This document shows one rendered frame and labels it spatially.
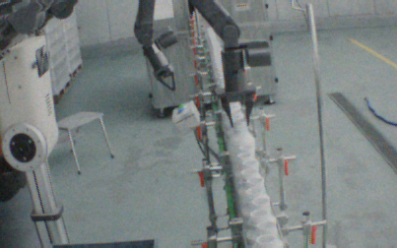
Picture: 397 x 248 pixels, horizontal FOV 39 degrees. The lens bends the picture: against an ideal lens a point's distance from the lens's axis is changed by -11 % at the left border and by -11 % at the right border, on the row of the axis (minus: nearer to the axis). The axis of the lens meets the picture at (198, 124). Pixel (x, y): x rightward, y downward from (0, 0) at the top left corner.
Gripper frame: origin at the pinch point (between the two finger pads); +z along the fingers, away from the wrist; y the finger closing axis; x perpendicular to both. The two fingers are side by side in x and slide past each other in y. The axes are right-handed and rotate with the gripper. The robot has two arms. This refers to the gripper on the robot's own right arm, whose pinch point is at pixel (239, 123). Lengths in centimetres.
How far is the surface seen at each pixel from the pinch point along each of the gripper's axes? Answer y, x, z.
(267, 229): 0, -55, 5
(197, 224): -23, 202, 121
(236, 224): -4.6, -40.3, 9.8
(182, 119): -17, 55, 12
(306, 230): 10.2, -40.8, 13.8
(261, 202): 0.8, -39.9, 5.6
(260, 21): 58, 475, 30
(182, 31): -23, 477, 32
